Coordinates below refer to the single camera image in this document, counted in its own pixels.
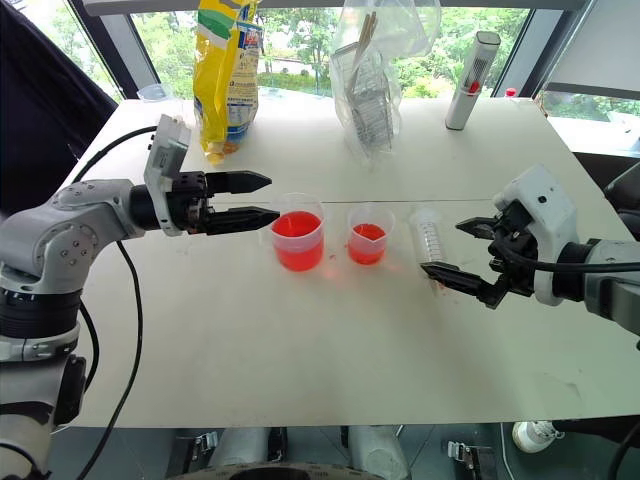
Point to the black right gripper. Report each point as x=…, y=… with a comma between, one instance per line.
x=520, y=240

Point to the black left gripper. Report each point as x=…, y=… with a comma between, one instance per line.
x=187, y=200

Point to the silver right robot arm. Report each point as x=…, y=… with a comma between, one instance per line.
x=610, y=290

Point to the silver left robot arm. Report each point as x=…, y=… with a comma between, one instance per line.
x=60, y=235

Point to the clear plastic syringe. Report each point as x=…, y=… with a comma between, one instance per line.
x=430, y=237

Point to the large beaker red liquid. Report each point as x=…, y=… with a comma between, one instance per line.
x=299, y=240

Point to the small beaker red liquid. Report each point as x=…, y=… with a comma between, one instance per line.
x=367, y=242

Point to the yellow snack bag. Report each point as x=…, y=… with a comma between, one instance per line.
x=225, y=85

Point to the small clear plastic container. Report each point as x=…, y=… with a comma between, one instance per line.
x=152, y=93

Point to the clear plastic bag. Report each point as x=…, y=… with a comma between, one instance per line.
x=367, y=100

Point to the black chair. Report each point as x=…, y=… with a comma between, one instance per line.
x=625, y=195

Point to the red bottle cap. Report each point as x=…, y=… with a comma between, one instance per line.
x=510, y=92

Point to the white cylindrical tube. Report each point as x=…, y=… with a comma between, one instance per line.
x=470, y=85

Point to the white shoe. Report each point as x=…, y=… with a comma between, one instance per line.
x=532, y=435

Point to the metal latch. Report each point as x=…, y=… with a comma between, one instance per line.
x=462, y=452
x=204, y=442

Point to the wooden sticks pair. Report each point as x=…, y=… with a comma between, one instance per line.
x=364, y=42

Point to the grey rounded shape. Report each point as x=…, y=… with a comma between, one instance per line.
x=377, y=450
x=240, y=447

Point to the person in dark clothing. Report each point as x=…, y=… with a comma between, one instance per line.
x=40, y=110

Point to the dark rounded shape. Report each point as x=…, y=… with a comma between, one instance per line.
x=265, y=472

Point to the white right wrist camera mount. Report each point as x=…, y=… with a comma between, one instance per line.
x=550, y=205

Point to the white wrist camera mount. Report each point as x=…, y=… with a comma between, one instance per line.
x=162, y=155
x=550, y=205

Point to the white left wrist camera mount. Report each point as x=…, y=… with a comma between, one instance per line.
x=162, y=155

